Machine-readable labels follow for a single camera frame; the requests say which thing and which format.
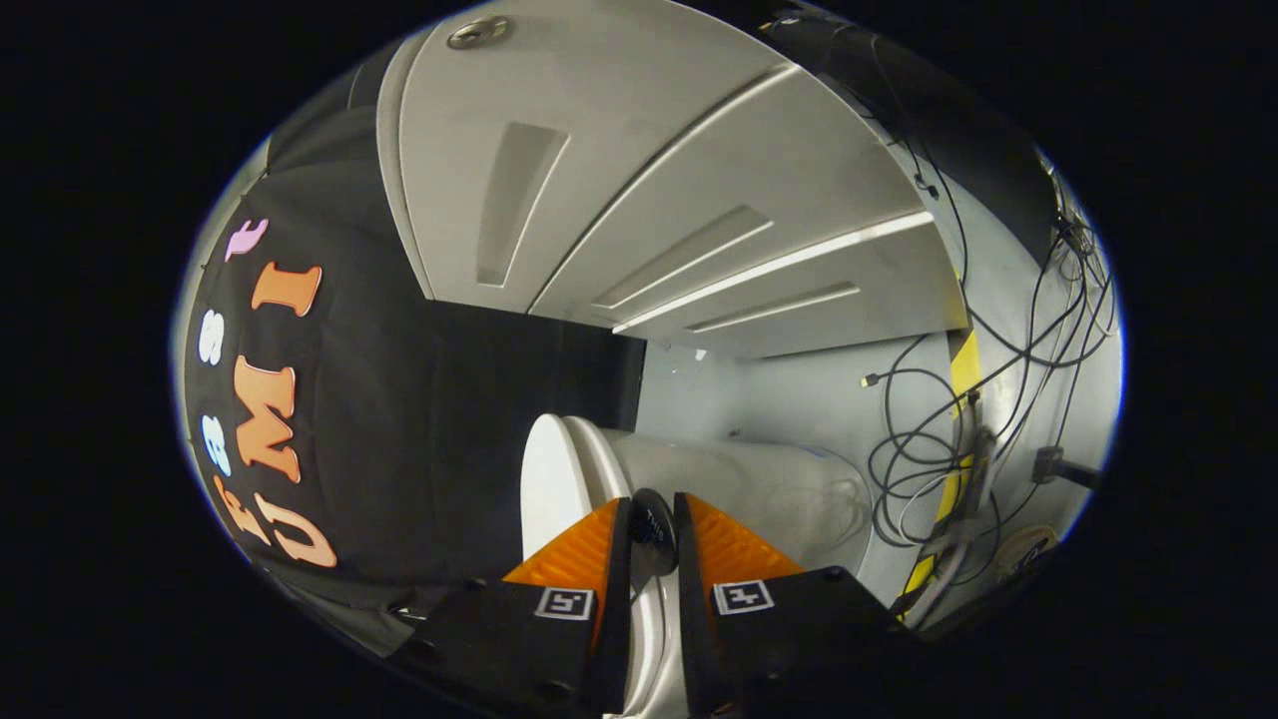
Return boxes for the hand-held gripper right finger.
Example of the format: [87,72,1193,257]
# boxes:
[674,491,921,717]

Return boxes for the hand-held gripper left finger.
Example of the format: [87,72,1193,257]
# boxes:
[391,496,633,716]

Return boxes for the white toilet lid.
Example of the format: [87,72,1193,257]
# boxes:
[519,411,692,717]

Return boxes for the white toilet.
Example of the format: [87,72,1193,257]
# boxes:
[564,414,878,717]

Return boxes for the black backdrop cloth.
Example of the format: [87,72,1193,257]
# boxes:
[183,8,1061,612]

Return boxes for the white round disc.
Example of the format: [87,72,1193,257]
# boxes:
[993,524,1059,580]

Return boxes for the small black adapter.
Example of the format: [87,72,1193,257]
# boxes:
[1031,445,1101,490]

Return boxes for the yellow black floor tape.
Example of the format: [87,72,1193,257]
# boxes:
[894,265,989,625]

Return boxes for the white drawer cabinet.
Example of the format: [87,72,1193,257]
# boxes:
[376,0,971,362]

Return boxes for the tangle of black cables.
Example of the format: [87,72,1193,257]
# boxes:
[799,15,1121,612]

